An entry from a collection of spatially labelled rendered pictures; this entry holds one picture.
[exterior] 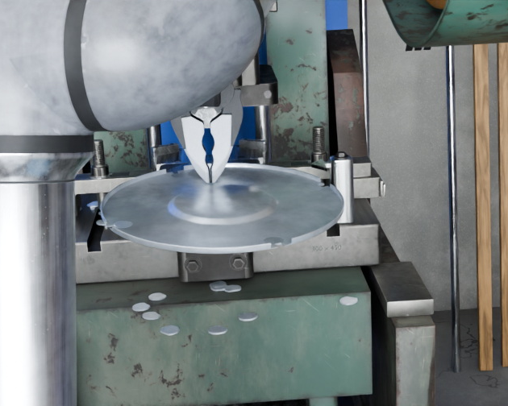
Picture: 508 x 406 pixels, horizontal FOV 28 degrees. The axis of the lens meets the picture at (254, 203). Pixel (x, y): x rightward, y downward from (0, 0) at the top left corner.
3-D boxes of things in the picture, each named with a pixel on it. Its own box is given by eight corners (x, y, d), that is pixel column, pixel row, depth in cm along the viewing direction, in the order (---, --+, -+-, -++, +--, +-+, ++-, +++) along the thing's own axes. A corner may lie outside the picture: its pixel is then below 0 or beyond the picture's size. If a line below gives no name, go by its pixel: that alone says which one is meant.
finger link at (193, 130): (210, 172, 133) (206, 104, 130) (210, 185, 127) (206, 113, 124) (186, 174, 133) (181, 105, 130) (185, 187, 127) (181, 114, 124)
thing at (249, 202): (68, 191, 127) (68, 185, 127) (271, 155, 139) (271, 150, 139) (157, 275, 103) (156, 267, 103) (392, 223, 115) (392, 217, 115)
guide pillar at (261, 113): (272, 169, 154) (268, 78, 149) (257, 170, 153) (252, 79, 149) (271, 165, 156) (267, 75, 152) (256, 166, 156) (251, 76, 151)
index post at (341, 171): (355, 223, 136) (353, 154, 134) (333, 224, 136) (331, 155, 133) (351, 217, 139) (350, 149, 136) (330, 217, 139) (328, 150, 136)
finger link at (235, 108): (244, 142, 127) (240, 73, 125) (244, 145, 126) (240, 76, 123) (206, 145, 127) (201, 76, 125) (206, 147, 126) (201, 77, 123)
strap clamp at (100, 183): (153, 211, 146) (147, 142, 143) (37, 218, 145) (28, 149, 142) (156, 199, 152) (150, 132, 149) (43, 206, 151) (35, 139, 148)
